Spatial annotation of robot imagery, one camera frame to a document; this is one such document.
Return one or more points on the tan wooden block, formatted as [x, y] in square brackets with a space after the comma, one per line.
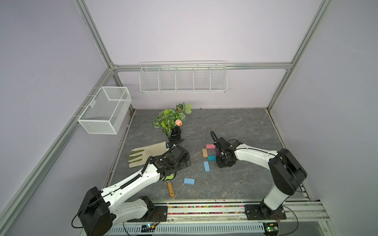
[205, 153]

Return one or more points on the light blue block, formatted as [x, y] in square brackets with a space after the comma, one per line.
[189, 181]
[206, 166]

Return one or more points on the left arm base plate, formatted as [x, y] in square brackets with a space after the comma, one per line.
[157, 214]

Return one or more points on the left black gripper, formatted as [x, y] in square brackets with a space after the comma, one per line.
[183, 164]

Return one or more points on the white slotted cable duct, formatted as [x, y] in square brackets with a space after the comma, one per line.
[188, 229]

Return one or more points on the pink block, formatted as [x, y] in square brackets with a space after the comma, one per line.
[210, 146]

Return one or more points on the green garden fork wooden handle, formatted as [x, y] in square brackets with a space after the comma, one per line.
[170, 185]

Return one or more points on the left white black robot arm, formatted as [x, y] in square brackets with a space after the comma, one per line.
[101, 209]

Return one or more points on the green artificial plant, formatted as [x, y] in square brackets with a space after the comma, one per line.
[170, 120]

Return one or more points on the white wire basket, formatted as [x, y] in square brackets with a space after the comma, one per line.
[106, 111]

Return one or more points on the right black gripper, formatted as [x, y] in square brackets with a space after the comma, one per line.
[220, 164]

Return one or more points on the teal block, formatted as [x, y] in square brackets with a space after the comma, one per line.
[212, 158]

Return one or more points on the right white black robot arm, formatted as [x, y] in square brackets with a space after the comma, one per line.
[287, 173]

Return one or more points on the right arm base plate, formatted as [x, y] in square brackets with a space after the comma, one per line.
[260, 212]

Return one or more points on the beige garden glove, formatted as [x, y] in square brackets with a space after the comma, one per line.
[139, 156]

